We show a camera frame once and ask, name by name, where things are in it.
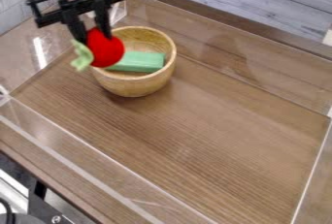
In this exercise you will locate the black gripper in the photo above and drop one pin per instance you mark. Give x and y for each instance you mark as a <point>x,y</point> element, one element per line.
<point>68,16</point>

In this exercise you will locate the red plush strawberry toy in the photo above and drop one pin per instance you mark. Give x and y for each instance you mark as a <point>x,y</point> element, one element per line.
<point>100,52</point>

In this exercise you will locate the green rectangular block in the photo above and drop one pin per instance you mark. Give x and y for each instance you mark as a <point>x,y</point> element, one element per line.
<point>139,62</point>

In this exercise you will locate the wooden bowl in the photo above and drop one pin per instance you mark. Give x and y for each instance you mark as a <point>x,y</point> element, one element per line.
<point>130,84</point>

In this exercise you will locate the clear acrylic corner bracket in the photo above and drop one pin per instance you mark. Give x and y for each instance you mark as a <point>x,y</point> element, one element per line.
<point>115,13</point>

